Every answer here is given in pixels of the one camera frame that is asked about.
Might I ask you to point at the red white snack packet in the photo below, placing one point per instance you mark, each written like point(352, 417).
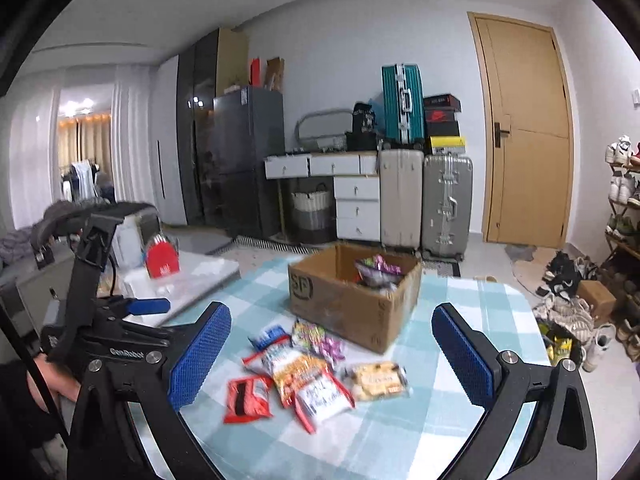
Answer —
point(322, 400)

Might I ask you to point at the wooden door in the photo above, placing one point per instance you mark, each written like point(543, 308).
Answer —
point(530, 135)

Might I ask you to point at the beige pastry packet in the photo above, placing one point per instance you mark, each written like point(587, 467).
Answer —
point(377, 382)

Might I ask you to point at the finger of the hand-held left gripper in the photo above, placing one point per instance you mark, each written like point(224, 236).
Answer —
point(135, 340)
point(147, 306)

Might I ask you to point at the rows of assorted sneakers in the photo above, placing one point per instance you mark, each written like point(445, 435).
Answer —
point(625, 185)

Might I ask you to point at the white dresser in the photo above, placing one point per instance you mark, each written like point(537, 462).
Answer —
point(357, 205)

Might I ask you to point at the purple green candy bag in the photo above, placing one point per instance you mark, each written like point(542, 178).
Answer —
point(315, 340)

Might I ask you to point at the pile of dark shoes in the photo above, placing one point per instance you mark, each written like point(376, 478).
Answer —
point(565, 305)

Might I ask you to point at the orange noodle snack packet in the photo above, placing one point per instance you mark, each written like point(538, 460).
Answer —
point(295, 367)

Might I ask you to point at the silver suitcase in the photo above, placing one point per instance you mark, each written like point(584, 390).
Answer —
point(445, 205)

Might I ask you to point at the person's left hand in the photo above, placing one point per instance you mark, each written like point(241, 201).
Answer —
point(52, 380)

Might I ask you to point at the white marble side table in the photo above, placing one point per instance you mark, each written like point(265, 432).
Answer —
point(200, 270)

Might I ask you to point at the cream suitcase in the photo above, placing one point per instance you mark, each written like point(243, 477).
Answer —
point(400, 200)

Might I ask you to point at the white sheer curtain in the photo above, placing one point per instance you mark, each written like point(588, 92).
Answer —
point(132, 140)

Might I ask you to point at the black storage box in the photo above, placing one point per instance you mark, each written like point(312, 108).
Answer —
point(364, 141)

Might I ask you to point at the blue cookie packet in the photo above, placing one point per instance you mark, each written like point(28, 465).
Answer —
point(270, 337)

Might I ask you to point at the brown paper bag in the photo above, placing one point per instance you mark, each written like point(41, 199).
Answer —
point(274, 74)

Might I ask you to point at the dark jacket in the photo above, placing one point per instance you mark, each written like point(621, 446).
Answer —
point(65, 215)

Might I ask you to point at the large purple candy bag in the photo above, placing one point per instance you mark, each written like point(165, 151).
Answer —
point(377, 270)

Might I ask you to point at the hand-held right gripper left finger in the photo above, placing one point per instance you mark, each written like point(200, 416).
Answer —
point(200, 355)

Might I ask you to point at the person's left forearm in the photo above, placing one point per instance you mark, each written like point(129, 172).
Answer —
point(25, 420)

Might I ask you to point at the tall tan cardboard box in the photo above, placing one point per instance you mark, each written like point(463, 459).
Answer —
point(232, 60)

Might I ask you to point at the dark glass cabinet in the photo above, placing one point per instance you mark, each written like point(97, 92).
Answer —
point(197, 125)

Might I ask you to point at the red gift bag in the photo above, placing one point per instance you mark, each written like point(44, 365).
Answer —
point(162, 260)

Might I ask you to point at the small cardboard box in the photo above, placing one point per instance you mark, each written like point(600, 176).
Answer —
point(597, 302)

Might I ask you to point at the woven laundry basket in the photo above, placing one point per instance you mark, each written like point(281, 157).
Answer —
point(312, 215)

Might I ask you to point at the black printed bag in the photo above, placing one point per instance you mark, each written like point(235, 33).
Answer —
point(364, 117)

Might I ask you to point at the red chocolate cookie packet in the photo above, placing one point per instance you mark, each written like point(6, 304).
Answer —
point(245, 402)

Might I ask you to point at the checked tablecloth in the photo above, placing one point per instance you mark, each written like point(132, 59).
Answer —
point(400, 435)

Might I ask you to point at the wooden shoe rack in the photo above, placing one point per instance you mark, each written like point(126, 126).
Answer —
point(617, 255)

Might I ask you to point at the grey door mat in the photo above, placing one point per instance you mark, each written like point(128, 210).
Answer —
point(520, 252)

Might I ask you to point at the brown cardboard box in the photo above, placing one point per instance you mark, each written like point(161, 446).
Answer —
point(330, 305)

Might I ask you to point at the red paper bag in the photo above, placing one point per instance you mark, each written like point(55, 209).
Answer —
point(255, 72)

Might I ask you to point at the dark grey fridge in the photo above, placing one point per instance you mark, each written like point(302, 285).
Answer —
point(245, 160)

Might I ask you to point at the oval metal-framed mirror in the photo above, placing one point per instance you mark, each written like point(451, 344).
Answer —
point(322, 127)

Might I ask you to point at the white kettle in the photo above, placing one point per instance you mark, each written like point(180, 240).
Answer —
point(127, 242)

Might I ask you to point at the teal suitcase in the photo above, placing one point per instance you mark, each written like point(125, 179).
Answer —
point(402, 105)

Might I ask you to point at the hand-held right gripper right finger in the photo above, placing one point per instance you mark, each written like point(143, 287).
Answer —
point(462, 355)

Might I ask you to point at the white wardrobe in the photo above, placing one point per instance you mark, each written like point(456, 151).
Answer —
point(170, 140)

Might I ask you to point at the red shoe box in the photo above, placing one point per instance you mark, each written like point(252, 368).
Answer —
point(441, 115)

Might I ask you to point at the clothes rack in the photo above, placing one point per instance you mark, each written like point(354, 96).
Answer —
point(80, 180)

